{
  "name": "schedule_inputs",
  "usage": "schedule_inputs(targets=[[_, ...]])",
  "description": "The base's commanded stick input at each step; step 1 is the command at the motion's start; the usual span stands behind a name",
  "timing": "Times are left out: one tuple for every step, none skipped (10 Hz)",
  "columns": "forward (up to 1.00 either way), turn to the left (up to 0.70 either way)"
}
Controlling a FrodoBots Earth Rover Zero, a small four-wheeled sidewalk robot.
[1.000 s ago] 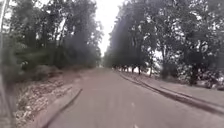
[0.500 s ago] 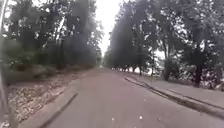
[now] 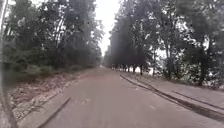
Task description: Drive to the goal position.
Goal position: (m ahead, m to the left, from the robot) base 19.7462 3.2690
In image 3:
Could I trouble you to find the grey-brown paved road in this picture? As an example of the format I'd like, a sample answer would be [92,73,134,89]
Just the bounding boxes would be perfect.
[18,66,224,128]

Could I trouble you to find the row of tall dark trees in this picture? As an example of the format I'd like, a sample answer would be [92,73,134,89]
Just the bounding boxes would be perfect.
[102,0,224,88]

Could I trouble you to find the leaf-strewn dirt verge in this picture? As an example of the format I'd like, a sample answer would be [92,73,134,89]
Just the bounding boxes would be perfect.
[4,68,91,121]

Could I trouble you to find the paved side strip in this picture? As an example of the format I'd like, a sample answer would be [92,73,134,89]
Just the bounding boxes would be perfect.
[120,71,224,122]

